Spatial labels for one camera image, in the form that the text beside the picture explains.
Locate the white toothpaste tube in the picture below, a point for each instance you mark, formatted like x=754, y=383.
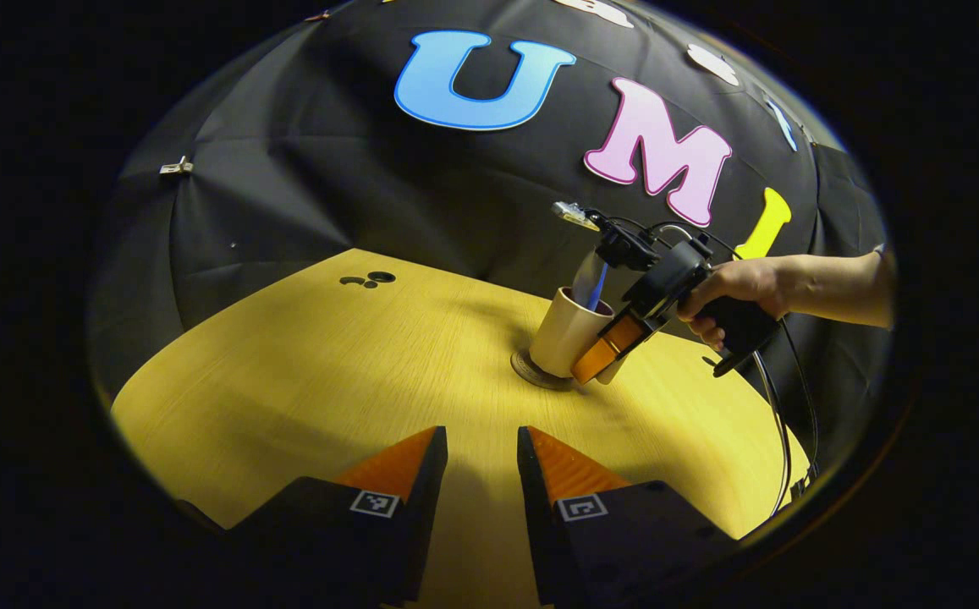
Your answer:
x=584, y=275

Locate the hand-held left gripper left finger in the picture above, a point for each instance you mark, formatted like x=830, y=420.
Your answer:
x=421, y=507

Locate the round brown coaster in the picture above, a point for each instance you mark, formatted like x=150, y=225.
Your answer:
x=527, y=372

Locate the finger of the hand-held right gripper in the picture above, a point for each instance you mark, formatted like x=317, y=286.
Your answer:
x=603, y=351

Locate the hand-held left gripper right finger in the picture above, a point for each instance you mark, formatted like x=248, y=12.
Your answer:
x=540, y=507

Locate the red clip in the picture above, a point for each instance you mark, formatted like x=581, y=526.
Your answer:
x=317, y=15

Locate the black backdrop cloth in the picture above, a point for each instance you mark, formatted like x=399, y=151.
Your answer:
x=328, y=186

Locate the metal binder clip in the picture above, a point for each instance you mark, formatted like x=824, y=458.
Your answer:
x=176, y=167

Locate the beige cup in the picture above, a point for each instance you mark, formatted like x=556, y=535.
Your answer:
x=561, y=338

